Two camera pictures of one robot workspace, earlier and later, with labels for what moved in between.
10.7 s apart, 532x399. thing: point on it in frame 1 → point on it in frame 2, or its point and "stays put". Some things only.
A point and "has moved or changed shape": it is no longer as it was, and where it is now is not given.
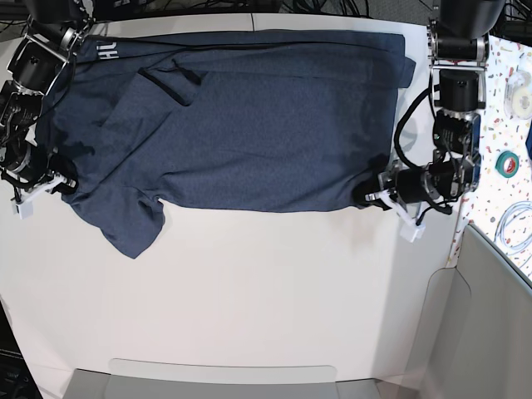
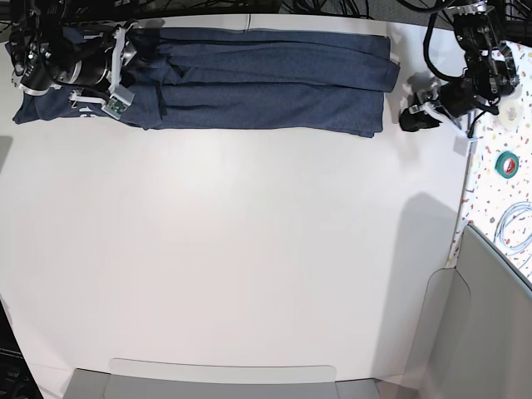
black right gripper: (411, 186) → (457, 96)
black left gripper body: (35, 170) → (96, 59)
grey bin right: (475, 340) stays put
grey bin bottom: (153, 379) stays put
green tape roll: (514, 164) stays put
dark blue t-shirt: (221, 121) has moved or changed shape
